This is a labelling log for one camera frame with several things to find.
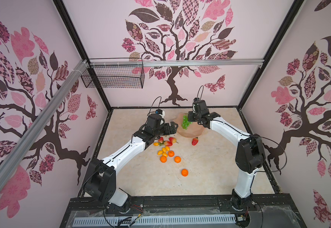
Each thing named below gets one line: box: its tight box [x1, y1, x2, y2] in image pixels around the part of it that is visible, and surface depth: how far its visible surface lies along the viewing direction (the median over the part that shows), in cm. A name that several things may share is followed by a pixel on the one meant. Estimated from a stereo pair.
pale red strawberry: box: [164, 140, 173, 147], surface depth 99 cm
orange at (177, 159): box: [174, 155, 182, 164], surface depth 91 cm
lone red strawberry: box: [191, 136, 199, 146], surface depth 100 cm
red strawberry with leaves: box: [157, 136, 166, 147], surface depth 99 cm
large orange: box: [159, 155, 167, 163], surface depth 91 cm
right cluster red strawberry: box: [168, 136, 179, 144], surface depth 100 cm
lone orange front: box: [181, 168, 189, 177], surface depth 85 cm
